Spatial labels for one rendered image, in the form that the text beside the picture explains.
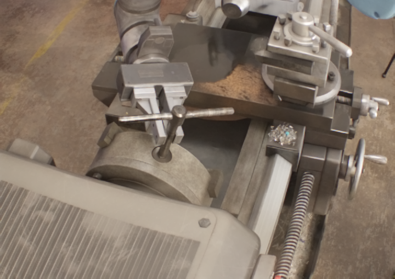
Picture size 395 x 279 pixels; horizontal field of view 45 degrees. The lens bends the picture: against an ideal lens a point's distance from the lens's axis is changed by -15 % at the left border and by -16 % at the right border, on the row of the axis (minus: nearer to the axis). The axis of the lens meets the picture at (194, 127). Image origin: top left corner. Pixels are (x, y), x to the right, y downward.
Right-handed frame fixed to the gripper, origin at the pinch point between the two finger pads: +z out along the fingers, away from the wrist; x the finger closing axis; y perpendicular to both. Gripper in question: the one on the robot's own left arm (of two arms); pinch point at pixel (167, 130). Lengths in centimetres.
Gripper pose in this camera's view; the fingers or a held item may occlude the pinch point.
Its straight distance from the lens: 94.7
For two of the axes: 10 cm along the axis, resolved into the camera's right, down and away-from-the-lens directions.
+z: 2.6, 8.2, -5.0
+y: -2.8, 5.6, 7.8
